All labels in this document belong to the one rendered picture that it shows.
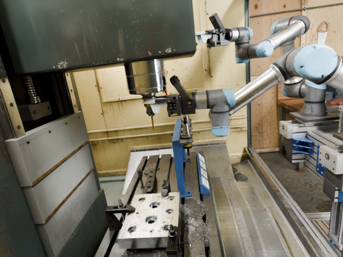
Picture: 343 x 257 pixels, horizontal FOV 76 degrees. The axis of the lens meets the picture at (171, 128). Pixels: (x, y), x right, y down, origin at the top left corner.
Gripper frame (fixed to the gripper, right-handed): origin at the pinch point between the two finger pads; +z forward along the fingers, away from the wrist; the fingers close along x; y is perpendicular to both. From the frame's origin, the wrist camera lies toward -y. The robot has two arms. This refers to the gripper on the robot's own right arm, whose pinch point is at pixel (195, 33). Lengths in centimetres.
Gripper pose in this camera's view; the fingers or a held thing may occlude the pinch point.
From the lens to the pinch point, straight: 120.5
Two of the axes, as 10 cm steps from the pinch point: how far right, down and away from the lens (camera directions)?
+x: -4.4, -2.0, 8.8
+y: 1.2, 9.5, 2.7
